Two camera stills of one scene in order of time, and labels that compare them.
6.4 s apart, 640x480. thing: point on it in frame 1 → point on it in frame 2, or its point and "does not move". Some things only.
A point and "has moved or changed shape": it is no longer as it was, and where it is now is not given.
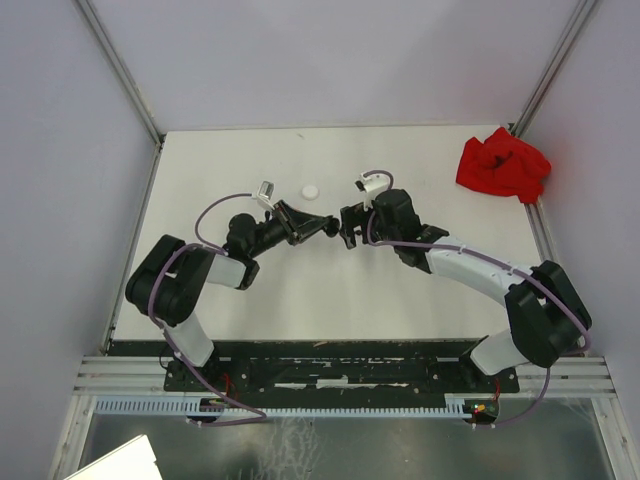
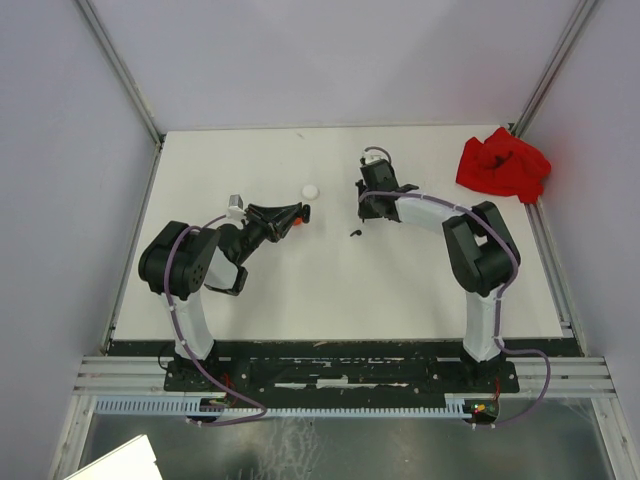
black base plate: x=441 y=366 does not move
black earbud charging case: x=332 y=227 has moved or changed shape
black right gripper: x=352 y=216 → x=365 y=212
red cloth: x=504 y=165 does not move
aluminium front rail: x=583 y=375 does not move
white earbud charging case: x=310 y=193 does not move
